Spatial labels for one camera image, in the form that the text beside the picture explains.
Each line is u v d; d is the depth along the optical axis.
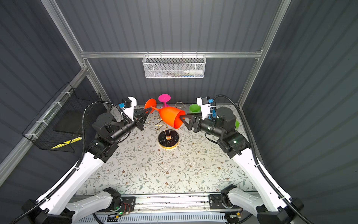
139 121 0.54
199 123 0.53
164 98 0.84
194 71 0.89
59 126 0.70
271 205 0.38
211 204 0.74
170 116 0.55
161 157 0.91
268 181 0.39
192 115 0.54
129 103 0.51
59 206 0.38
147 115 0.62
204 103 0.54
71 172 0.42
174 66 1.24
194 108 1.03
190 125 0.55
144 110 0.59
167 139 0.98
